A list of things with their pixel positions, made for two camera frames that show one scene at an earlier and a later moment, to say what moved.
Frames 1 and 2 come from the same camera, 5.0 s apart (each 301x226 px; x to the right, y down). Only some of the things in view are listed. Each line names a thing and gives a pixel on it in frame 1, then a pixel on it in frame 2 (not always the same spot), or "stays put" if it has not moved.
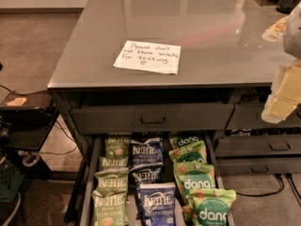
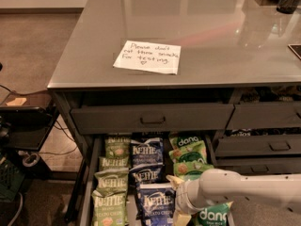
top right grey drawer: (246, 116) stays put
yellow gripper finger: (276, 32) -> (175, 182)
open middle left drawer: (93, 156) stays put
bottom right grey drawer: (258, 165) stays put
